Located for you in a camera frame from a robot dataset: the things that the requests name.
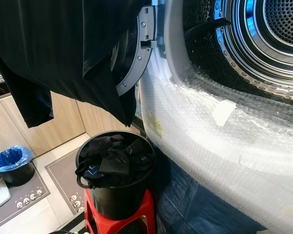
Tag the black garment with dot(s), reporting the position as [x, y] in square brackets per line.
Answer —
[58, 44]

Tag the dark clothes pile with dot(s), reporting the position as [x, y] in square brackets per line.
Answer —
[115, 161]

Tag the bubble-wrapped white washing machine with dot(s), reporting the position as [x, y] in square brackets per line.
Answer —
[224, 156]

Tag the wooden kitchen cabinet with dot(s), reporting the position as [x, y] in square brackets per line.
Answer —
[5, 126]

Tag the black bin with blue bag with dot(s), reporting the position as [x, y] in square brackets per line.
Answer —
[14, 165]

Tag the grey floor mat with owls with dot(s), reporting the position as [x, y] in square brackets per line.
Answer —
[27, 197]
[66, 175]

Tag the black plastic bucket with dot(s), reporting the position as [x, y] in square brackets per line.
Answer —
[117, 197]

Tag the grey round washer door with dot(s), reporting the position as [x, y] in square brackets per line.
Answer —
[136, 63]

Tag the yellow washer sticker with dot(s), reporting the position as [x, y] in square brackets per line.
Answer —
[154, 126]

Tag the red plastic stool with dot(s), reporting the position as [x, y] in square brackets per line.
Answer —
[146, 214]

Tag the blue plastic tarp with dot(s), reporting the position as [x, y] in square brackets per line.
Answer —
[195, 209]

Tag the black drum paddle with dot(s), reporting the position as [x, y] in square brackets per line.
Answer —
[205, 28]

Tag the white tape patch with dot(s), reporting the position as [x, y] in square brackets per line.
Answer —
[223, 113]

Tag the perforated steel washer drum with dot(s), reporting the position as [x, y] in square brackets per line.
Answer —
[254, 48]

